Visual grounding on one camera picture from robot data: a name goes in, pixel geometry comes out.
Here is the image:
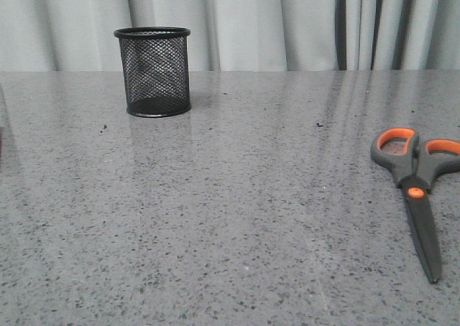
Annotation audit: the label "black mesh pen cup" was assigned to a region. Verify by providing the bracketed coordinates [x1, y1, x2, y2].
[114, 27, 191, 118]

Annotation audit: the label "grey curtain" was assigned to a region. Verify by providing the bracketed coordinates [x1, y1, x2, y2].
[1, 0, 459, 71]

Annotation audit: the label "grey orange scissors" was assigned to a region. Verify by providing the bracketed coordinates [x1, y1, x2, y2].
[370, 128, 459, 284]

